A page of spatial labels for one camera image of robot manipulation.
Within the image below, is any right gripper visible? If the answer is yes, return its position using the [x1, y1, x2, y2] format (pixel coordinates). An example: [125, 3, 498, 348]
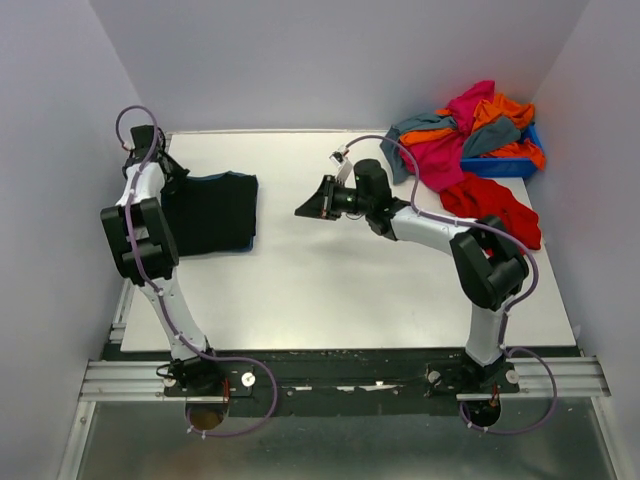
[295, 175, 372, 222]

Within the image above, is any black t shirt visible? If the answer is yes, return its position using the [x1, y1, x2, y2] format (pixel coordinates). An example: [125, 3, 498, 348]
[160, 171, 259, 259]

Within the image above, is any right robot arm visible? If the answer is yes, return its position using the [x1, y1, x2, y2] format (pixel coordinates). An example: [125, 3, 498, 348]
[294, 159, 529, 393]

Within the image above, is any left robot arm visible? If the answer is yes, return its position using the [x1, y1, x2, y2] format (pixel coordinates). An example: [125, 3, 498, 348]
[100, 125, 224, 395]

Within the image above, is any folded blue t shirt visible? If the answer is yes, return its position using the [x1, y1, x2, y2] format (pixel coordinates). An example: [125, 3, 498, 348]
[160, 171, 260, 253]

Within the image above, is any magenta t shirt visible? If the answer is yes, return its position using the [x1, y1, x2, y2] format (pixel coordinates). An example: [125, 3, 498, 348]
[400, 80, 495, 192]

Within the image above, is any red t shirt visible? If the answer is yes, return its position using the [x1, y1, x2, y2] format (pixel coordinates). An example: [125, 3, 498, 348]
[439, 173, 542, 251]

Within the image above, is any grey blue t shirt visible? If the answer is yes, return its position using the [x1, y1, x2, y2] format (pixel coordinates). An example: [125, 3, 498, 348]
[380, 113, 521, 192]

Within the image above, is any orange t shirt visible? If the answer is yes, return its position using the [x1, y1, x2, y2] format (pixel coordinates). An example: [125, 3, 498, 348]
[400, 93, 546, 170]

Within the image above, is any blue plastic bin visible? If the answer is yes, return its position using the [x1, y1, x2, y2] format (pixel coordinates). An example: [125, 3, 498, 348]
[461, 117, 546, 179]

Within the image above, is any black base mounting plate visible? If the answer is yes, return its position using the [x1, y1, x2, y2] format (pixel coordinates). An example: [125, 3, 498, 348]
[101, 346, 602, 418]

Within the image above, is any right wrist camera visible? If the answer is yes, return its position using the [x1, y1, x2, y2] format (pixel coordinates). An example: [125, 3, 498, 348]
[329, 145, 353, 185]

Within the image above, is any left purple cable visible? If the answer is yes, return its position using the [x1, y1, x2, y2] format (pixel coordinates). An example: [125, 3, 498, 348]
[115, 105, 279, 441]

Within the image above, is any purple cable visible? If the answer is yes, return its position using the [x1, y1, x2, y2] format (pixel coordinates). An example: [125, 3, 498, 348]
[339, 134, 559, 437]
[115, 105, 279, 441]

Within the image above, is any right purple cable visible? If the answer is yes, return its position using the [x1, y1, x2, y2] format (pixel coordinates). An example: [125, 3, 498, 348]
[339, 134, 559, 437]

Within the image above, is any aluminium frame rail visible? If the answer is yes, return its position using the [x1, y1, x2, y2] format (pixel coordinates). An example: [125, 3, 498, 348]
[54, 132, 174, 480]

